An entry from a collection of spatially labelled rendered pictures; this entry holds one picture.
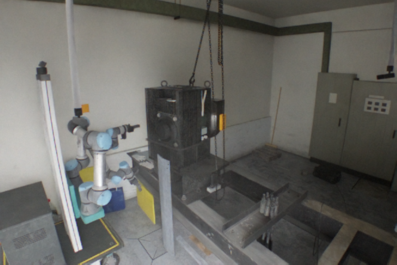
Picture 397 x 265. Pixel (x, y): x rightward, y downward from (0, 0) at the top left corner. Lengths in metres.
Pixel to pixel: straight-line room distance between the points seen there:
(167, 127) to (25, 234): 1.28
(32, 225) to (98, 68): 1.75
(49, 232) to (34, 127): 1.21
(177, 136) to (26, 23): 1.88
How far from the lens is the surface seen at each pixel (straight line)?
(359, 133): 4.18
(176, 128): 1.83
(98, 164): 1.62
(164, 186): 1.93
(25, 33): 2.66
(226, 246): 1.81
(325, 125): 4.32
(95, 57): 2.75
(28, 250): 1.96
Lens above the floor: 1.80
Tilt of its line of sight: 13 degrees down
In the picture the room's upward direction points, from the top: straight up
